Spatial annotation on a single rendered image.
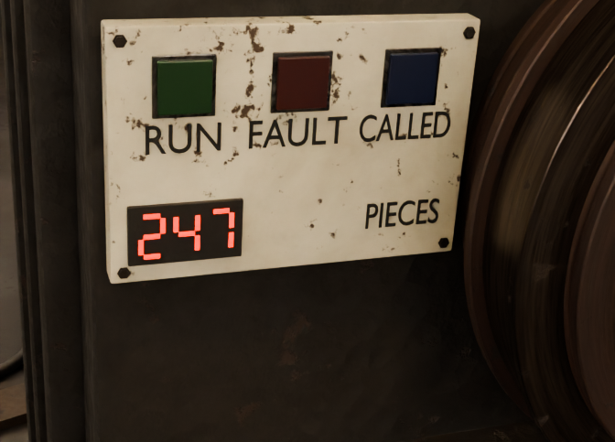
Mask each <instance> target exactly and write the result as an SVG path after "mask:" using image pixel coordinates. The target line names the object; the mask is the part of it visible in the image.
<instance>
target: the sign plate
mask: <svg viewBox="0 0 615 442"><path fill-rule="evenodd" d="M479 31H480V20H479V19H478V18H476V17H475V16H472V15H470V14H468V13H466V14H414V15H363V16H260V17H209V18H158V19H106V20H102V22H101V43H102V118H103V154H104V192H105V230H106V266H107V274H108V276H109V279H110V282H111V283H112V284H118V283H127V282H137V281H146V280H156V279H165V278H175V277H184V276H194V275H211V274H221V273H230V272H240V271H249V270H259V269H268V268H277V267H287V266H297V265H306V264H324V263H333V262H343V261H352V260H361V259H371V258H381V257H390V256H399V255H409V254H419V253H436V252H445V251H451V248H452V242H453V234H454V227H455V219H456V212H457V205H458V197H459V183H460V176H461V169H462V161H463V155H464V147H465V140H466V133H467V125H468V118H469V104H470V96H471V89H472V82H473V74H474V68H475V60H476V53H477V46H478V38H479ZM421 52H437V53H438V63H437V78H436V87H435V95H434V101H433V102H426V103H407V104H386V103H385V100H386V90H387V80H388V70H389V60H390V54H392V53H421ZM302 56H329V57H330V59H329V86H328V99H327V107H326V108H309V109H290V110H276V108H275V97H276V77H277V59H278V58H279V57H302ZM183 59H212V61H213V71H212V112H211V113H194V114H175V115H157V86H156V63H157V62H158V61H159V60H183ZM228 208H230V212H234V228H229V214H230V213H221V214H213V210H216V209H228ZM157 213H160V219H161V218H166V233H160V219H151V220H144V215H145V214H157ZM196 215H200V231H195V216H196ZM174 217H178V232H190V231H195V235H200V249H199V250H197V251H195V235H194V236H183V237H178V232H173V218H174ZM229 232H233V247H228V246H229ZM158 233H160V239H151V240H144V235H147V234H158ZM138 240H144V254H155V253H160V258H157V259H147V260H144V256H143V255H138Z"/></svg>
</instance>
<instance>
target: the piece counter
mask: <svg viewBox="0 0 615 442"><path fill-rule="evenodd" d="M221 213H230V214H229V228H234V212H230V208H228V209H216V210H213V214H221ZM151 219H160V213H157V214H145V215H144V220H151ZM195 231H200V215H196V216H195ZM195 231H190V232H178V217H174V218H173V232H178V237H183V236H194V235H195ZM160 233H166V218H161V219H160ZM160 233H158V234H147V235H144V240H151V239H160ZM144 240H138V255H143V256H144V260H147V259H157V258H160V253H155V254H144ZM228 247H233V232H229V246H228ZM199 249H200V235H195V251H197V250H199Z"/></svg>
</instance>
